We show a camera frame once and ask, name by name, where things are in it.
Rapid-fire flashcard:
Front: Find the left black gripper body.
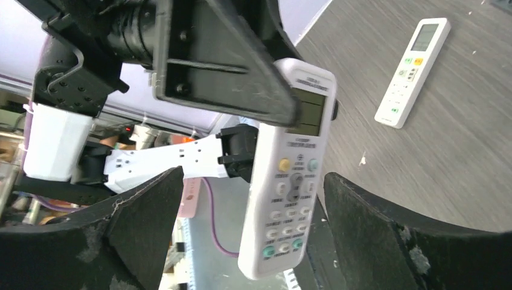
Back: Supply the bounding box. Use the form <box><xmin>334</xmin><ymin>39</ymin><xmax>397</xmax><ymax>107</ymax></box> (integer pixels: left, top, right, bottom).
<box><xmin>21</xmin><ymin>1</ymin><xmax>156</xmax><ymax>117</ymax></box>

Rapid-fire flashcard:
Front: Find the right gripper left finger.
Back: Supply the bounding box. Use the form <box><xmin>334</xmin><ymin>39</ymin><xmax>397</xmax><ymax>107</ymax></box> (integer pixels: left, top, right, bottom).
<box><xmin>1</xmin><ymin>167</ymin><xmax>184</xmax><ymax>289</ymax></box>

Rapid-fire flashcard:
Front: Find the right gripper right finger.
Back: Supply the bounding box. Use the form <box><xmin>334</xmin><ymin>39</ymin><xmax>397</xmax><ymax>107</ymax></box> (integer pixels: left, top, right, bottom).
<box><xmin>324</xmin><ymin>172</ymin><xmax>511</xmax><ymax>289</ymax></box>

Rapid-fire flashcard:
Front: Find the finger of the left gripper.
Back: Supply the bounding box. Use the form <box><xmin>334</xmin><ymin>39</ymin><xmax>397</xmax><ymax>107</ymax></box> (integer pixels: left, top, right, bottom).
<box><xmin>331</xmin><ymin>100</ymin><xmax>339</xmax><ymax>121</ymax></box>
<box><xmin>153</xmin><ymin>1</ymin><xmax>301</xmax><ymax>127</ymax></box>

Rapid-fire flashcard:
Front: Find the white remote control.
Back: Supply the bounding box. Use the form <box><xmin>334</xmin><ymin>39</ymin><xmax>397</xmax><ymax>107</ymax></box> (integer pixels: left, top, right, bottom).
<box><xmin>238</xmin><ymin>58</ymin><xmax>336</xmax><ymax>280</ymax></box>
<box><xmin>374</xmin><ymin>18</ymin><xmax>451</xmax><ymax>129</ymax></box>

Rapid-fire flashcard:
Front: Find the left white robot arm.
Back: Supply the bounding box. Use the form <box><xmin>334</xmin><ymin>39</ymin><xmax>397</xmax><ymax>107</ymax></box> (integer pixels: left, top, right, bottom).
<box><xmin>21</xmin><ymin>1</ymin><xmax>338</xmax><ymax>195</ymax></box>

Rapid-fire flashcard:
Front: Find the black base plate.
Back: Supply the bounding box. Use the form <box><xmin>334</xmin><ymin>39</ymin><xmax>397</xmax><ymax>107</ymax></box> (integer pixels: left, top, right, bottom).
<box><xmin>293</xmin><ymin>199</ymin><xmax>346</xmax><ymax>290</ymax></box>

